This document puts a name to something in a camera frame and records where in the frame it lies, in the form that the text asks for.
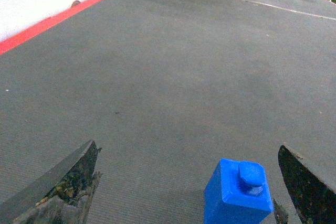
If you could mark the blue plastic block part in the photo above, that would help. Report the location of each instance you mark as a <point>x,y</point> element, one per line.
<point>237,192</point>

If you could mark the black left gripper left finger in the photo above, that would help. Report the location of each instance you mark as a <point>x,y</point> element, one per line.
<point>64,194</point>

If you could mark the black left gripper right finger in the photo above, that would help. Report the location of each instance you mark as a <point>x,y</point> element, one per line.
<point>311,189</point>

